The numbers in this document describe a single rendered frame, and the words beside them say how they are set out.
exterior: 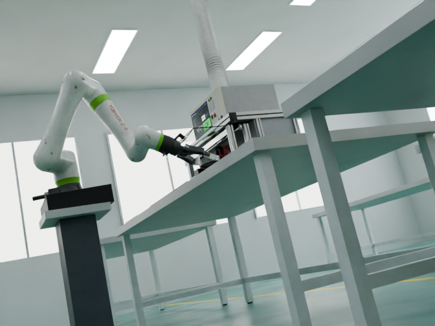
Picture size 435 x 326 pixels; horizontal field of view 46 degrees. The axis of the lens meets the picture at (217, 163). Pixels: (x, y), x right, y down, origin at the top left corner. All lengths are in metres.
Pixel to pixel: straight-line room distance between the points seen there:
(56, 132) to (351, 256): 1.65
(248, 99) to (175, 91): 5.51
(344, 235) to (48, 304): 6.14
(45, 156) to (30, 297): 4.82
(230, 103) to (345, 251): 1.68
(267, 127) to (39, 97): 5.43
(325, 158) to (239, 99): 1.58
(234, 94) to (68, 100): 0.96
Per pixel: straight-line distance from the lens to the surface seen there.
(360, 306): 1.50
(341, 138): 2.16
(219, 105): 2.99
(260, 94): 3.12
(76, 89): 2.65
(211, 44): 4.81
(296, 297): 1.94
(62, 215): 2.61
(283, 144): 1.99
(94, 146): 7.82
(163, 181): 7.94
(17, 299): 7.32
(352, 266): 1.49
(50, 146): 2.64
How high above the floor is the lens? 0.30
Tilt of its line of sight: 12 degrees up
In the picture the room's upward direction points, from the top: 13 degrees counter-clockwise
